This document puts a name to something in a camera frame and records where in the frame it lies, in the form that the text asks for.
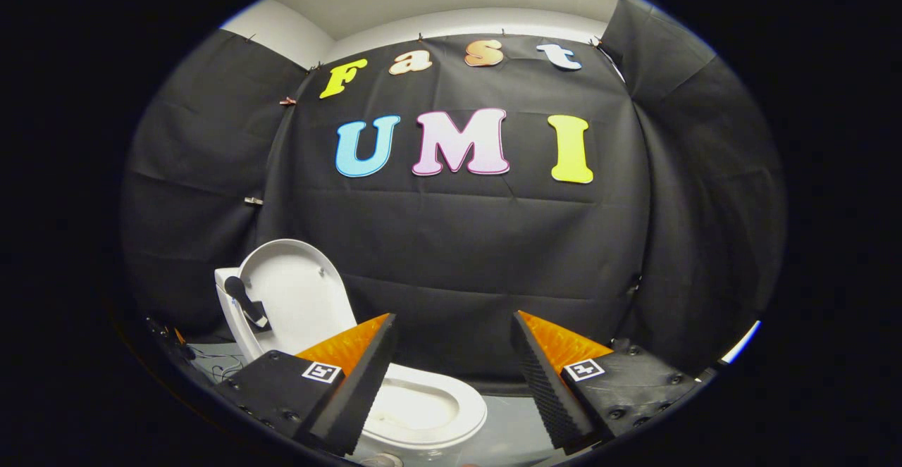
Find white toilet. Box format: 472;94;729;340
215;268;488;464

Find white toilet seat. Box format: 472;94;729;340
363;365;488;452

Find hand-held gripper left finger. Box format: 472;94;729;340
211;312;398;457

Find black backdrop cloth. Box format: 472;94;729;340
120;0;786;397

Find dark floor equipment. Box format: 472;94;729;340
144;316;196;362

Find thin black floor cables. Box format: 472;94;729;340
190;354;245;383

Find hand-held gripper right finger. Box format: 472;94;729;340
509;310;705;454

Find white toilet lid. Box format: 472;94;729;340
224;239;357;359

